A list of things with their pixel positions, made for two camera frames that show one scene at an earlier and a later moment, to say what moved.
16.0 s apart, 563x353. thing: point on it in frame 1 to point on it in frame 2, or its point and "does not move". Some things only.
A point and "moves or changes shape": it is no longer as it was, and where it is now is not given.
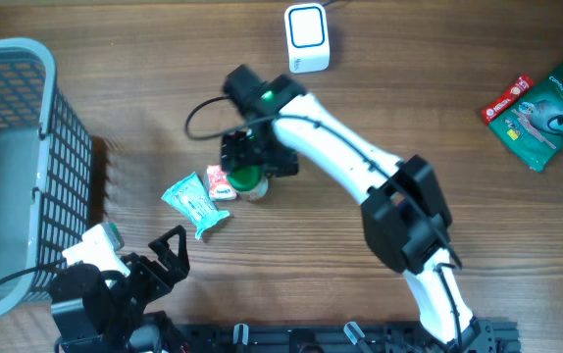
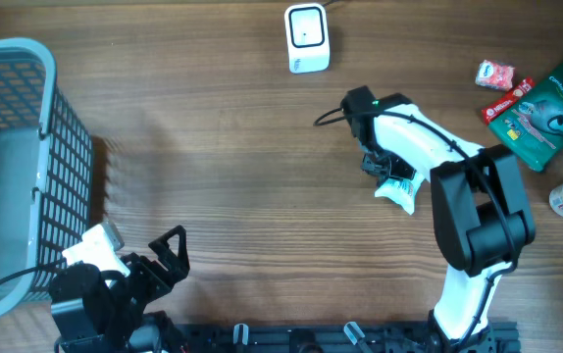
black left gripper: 177,266 does not move
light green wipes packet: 193,204 moves or changes shape
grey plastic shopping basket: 29,175 does not move
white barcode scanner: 306,25 does not move
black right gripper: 283,159 to 402,170
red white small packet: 218,184 to 494,75
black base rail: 476,337 does not move
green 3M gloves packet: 542,123 does not move
